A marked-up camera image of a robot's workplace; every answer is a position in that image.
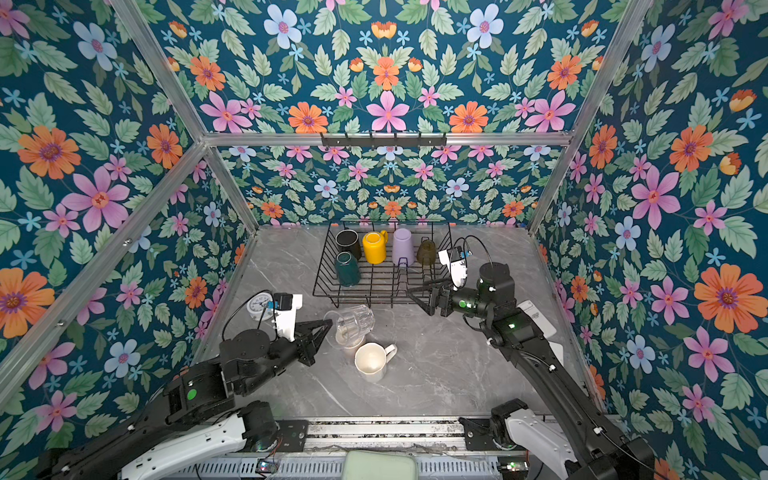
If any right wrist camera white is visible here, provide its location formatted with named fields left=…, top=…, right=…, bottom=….
left=438, top=246, right=468, bottom=289

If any white remote control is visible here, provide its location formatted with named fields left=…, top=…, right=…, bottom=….
left=519, top=300, right=557, bottom=340

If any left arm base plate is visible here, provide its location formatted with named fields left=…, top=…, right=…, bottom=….
left=266, top=420, right=310, bottom=454

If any clear glass cup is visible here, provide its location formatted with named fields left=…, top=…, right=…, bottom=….
left=323, top=305, right=375, bottom=348

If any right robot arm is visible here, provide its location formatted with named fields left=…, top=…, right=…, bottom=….
left=406, top=261, right=655, bottom=479

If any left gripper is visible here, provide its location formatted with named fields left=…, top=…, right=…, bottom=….
left=240, top=318, right=339, bottom=399

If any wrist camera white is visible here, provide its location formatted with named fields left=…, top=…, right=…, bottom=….
left=271, top=292, right=303, bottom=342
left=438, top=246, right=468, bottom=289

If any green mug white inside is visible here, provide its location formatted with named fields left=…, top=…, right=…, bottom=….
left=335, top=251, right=361, bottom=287

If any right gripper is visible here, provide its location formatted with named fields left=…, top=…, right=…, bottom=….
left=409, top=275, right=496, bottom=324

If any yellow mug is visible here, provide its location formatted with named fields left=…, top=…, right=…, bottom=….
left=362, top=231, right=388, bottom=265

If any white mug front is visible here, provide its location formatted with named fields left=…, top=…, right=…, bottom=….
left=354, top=343, right=398, bottom=383

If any olive glass cup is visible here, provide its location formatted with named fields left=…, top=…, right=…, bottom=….
left=416, top=237, right=438, bottom=267

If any black wire dish rack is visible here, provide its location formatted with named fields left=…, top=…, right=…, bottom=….
left=312, top=221, right=453, bottom=307

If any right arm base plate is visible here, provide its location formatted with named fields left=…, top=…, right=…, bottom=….
left=458, top=417, right=523, bottom=452

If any lilac plastic cup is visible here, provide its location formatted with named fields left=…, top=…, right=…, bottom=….
left=392, top=228, right=415, bottom=268

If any white flat box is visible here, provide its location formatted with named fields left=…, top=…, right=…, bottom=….
left=548, top=340, right=565, bottom=365

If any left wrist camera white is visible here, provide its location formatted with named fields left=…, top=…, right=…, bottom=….
left=271, top=292, right=303, bottom=342

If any green cloth pad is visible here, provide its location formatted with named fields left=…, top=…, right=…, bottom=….
left=341, top=451, right=419, bottom=480

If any black mug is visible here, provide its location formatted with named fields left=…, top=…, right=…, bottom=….
left=335, top=229, right=363, bottom=260

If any black wall hook rail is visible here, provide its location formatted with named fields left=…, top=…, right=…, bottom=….
left=320, top=133, right=448, bottom=148

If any small white alarm clock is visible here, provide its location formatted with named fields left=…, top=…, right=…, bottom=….
left=246, top=291, right=274, bottom=322

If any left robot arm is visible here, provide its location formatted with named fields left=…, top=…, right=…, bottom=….
left=33, top=319, right=333, bottom=479

